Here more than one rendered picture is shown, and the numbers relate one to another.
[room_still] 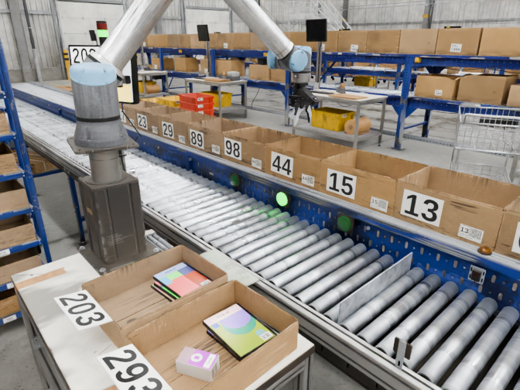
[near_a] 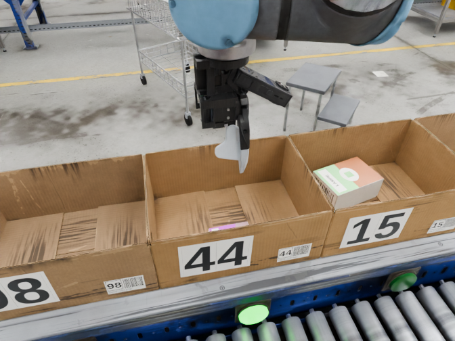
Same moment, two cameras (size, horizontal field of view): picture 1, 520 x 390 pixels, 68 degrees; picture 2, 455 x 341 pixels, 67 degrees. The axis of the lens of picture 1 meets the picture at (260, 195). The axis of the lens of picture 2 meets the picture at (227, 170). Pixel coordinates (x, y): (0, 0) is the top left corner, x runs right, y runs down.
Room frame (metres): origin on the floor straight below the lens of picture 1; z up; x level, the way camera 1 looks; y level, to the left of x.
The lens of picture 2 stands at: (1.71, 0.25, 1.59)
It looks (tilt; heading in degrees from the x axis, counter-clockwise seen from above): 41 degrees down; 300
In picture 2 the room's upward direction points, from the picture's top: straight up
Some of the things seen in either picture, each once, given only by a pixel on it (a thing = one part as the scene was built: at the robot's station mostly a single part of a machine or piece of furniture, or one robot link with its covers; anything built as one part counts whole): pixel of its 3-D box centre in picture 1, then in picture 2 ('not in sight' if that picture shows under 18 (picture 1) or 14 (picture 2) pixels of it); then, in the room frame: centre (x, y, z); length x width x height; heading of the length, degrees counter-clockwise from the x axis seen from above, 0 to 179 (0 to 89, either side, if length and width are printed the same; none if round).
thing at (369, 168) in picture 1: (372, 179); (370, 181); (1.71, -0.53, 0.96); 0.39 x 0.29 x 0.17; 42
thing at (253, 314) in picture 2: (281, 199); (254, 316); (1.84, -0.11, 0.81); 0.07 x 0.01 x 0.07; 42
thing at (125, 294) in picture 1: (157, 291); not in sight; (1.07, 0.34, 0.80); 0.38 x 0.28 x 0.10; 134
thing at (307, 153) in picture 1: (309, 162); (229, 203); (2.00, -0.27, 0.96); 0.39 x 0.29 x 0.17; 42
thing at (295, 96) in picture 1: (299, 94); (222, 87); (1.98, -0.20, 1.32); 0.09 x 0.08 x 0.12; 43
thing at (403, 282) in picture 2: (343, 224); (403, 283); (1.56, -0.38, 0.81); 0.07 x 0.01 x 0.07; 42
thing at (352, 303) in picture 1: (378, 285); not in sight; (1.15, -0.42, 0.76); 0.46 x 0.01 x 0.09; 132
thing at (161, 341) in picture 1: (214, 341); not in sight; (0.84, 0.12, 0.80); 0.38 x 0.28 x 0.10; 134
